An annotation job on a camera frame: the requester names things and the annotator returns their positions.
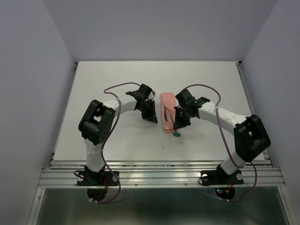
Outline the teal plastic spoon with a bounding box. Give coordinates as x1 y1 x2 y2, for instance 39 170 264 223
170 113 181 137

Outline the pink satin napkin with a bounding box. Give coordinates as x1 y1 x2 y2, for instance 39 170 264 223
160 92 176 134

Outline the teal plastic utensil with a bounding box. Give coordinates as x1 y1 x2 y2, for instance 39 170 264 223
164 108 168 122

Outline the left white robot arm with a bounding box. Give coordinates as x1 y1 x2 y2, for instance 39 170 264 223
78 82 158 185

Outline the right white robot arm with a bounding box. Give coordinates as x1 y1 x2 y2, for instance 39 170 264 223
173 89 271 183

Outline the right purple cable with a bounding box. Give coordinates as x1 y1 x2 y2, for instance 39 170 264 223
179 84 256 202

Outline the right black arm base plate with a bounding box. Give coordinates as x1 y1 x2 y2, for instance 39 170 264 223
198 170 244 186

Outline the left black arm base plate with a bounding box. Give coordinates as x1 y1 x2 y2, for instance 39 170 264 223
74 170 118 187

